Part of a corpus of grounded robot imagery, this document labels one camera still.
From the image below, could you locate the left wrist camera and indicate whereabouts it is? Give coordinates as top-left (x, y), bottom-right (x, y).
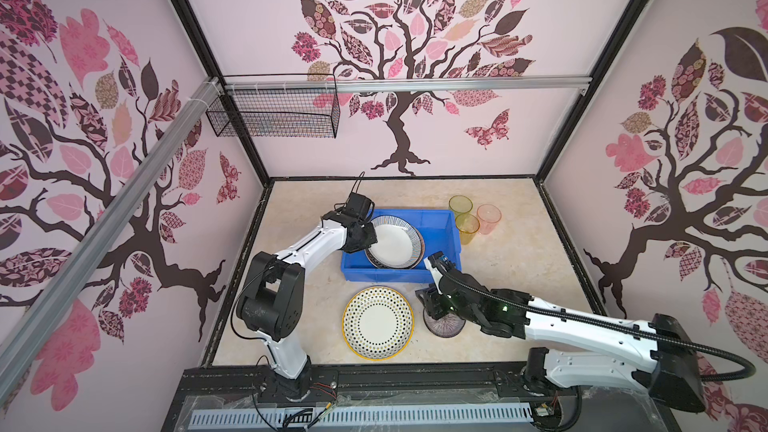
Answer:
top-left (345, 192), bottom-right (375, 221)

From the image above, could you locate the black striped rim white plate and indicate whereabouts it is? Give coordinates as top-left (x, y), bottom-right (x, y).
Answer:
top-left (365, 215), bottom-right (426, 269)

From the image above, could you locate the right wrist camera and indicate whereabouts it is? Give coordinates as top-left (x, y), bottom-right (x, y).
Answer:
top-left (423, 251), bottom-right (458, 284)

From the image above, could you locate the yellow transparent cup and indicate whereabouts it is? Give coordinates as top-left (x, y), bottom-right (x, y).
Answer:
top-left (455, 213), bottom-right (480, 245)

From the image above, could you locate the aluminium rail left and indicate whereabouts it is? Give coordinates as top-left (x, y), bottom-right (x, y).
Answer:
top-left (1, 77), bottom-right (221, 400)

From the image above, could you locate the white slotted cable duct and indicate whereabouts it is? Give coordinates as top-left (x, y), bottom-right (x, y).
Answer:
top-left (186, 403), bottom-right (533, 431)

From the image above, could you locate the dotted plate yellow rim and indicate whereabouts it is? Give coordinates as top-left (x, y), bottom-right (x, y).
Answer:
top-left (342, 286), bottom-right (414, 361)

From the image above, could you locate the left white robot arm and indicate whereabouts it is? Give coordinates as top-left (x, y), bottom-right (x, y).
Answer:
top-left (234, 211), bottom-right (377, 380)

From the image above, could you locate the green transparent cup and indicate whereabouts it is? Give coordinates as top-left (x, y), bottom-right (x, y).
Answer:
top-left (448, 195), bottom-right (474, 216)

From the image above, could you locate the black wire basket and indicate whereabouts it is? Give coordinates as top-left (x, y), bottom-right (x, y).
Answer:
top-left (206, 72), bottom-right (341, 139)

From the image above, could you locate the pink transparent cup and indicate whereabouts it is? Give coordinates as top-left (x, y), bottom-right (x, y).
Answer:
top-left (476, 204), bottom-right (503, 235)

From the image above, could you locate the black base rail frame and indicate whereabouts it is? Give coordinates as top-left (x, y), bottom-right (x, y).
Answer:
top-left (161, 362), bottom-right (680, 431)

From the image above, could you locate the right black corrugated cable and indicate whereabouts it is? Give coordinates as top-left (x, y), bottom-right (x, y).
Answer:
top-left (428, 260), bottom-right (757, 383)

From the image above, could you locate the aluminium rail back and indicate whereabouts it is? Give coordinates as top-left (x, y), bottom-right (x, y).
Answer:
top-left (224, 75), bottom-right (592, 93)

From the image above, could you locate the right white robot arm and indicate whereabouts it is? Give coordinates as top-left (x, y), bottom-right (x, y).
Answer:
top-left (416, 283), bottom-right (706, 413)

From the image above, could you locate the aluminium rail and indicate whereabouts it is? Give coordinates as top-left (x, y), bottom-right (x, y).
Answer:
top-left (224, 75), bottom-right (592, 93)
top-left (1, 77), bottom-right (221, 400)

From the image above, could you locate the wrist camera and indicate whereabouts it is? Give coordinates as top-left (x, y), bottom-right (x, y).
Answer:
top-left (423, 251), bottom-right (458, 284)
top-left (345, 192), bottom-right (375, 221)

